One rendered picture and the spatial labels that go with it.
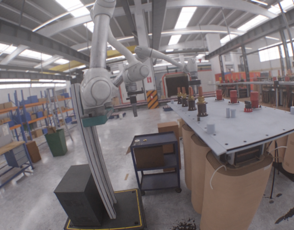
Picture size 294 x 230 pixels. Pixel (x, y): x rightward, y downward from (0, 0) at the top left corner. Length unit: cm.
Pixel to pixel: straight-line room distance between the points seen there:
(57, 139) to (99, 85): 416
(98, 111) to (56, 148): 407
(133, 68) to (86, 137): 66
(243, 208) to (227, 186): 30
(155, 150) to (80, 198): 115
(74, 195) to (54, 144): 362
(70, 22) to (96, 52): 1515
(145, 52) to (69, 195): 157
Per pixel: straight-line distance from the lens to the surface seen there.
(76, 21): 1563
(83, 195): 138
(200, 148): 125
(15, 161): 449
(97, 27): 94
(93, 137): 146
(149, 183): 241
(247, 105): 110
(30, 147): 513
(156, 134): 225
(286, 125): 82
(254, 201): 118
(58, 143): 485
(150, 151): 196
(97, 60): 85
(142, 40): 1222
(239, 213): 117
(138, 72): 90
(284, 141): 270
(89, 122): 98
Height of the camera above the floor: 159
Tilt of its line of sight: 10 degrees down
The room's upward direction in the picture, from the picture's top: 8 degrees counter-clockwise
